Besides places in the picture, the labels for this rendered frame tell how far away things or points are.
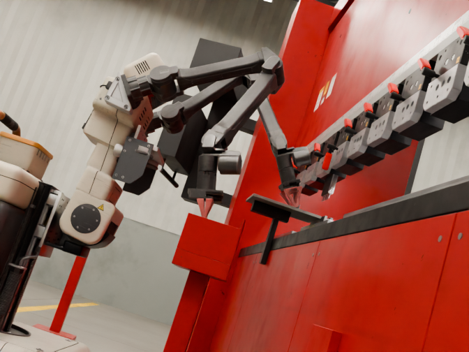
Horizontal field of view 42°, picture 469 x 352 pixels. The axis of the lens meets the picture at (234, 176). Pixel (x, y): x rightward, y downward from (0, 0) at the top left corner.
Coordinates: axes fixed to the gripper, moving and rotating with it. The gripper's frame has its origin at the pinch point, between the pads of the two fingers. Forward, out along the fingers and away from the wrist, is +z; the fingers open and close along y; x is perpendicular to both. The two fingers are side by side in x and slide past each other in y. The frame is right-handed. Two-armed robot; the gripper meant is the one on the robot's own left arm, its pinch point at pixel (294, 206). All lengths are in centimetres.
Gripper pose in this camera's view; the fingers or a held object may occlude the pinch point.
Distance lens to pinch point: 234.1
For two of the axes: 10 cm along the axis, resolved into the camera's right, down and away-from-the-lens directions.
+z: 2.1, 9.7, -1.5
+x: -9.7, 1.9, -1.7
